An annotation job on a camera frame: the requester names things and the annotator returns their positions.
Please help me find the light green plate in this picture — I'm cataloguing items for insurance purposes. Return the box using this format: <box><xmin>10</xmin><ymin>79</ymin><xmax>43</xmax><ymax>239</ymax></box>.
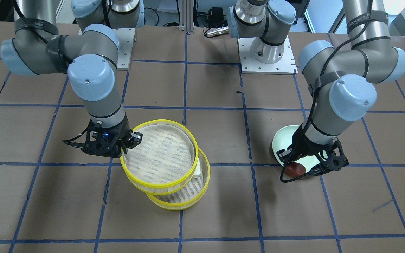
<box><xmin>272</xmin><ymin>125</ymin><xmax>321</xmax><ymax>170</ymax></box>

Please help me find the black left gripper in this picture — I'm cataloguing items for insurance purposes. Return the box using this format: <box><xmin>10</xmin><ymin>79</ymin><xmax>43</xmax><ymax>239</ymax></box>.
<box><xmin>276</xmin><ymin>132</ymin><xmax>349</xmax><ymax>176</ymax></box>

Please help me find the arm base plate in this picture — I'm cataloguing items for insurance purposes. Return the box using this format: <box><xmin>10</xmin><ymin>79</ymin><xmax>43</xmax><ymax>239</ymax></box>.
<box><xmin>78</xmin><ymin>28</ymin><xmax>135</xmax><ymax>71</ymax></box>
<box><xmin>237</xmin><ymin>37</ymin><xmax>298</xmax><ymax>75</ymax></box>

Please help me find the white steamed bun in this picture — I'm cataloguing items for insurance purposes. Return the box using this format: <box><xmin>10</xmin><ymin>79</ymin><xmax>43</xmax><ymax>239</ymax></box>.
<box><xmin>193</xmin><ymin>158</ymin><xmax>201</xmax><ymax>179</ymax></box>

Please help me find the yellow steamer basket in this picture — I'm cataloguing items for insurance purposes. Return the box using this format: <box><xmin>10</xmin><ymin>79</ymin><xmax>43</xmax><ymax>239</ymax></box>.
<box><xmin>120</xmin><ymin>119</ymin><xmax>199</xmax><ymax>195</ymax></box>
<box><xmin>146</xmin><ymin>148</ymin><xmax>211</xmax><ymax>211</ymax></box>

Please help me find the aluminium frame post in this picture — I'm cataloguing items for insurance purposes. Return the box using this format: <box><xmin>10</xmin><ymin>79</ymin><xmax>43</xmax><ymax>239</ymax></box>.
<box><xmin>177</xmin><ymin>0</ymin><xmax>195</xmax><ymax>34</ymax></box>

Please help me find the black power adapter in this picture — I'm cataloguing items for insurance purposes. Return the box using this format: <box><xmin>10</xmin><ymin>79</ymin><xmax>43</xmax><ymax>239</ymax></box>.
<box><xmin>208</xmin><ymin>7</ymin><xmax>224</xmax><ymax>22</ymax></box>

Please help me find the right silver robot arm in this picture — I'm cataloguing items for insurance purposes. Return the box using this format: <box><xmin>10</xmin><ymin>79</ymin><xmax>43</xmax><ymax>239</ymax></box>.
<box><xmin>0</xmin><ymin>0</ymin><xmax>144</xmax><ymax>158</ymax></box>

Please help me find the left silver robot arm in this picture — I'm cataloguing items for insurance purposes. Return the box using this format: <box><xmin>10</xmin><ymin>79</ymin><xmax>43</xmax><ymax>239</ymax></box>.
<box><xmin>227</xmin><ymin>0</ymin><xmax>405</xmax><ymax>183</ymax></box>

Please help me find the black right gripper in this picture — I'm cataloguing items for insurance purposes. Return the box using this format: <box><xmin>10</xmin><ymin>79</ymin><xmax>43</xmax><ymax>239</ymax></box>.
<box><xmin>82</xmin><ymin>119</ymin><xmax>143</xmax><ymax>157</ymax></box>

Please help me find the brown steamed bun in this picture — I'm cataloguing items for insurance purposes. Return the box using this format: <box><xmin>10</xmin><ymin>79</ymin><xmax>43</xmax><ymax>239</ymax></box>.
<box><xmin>284</xmin><ymin>162</ymin><xmax>306</xmax><ymax>178</ymax></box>

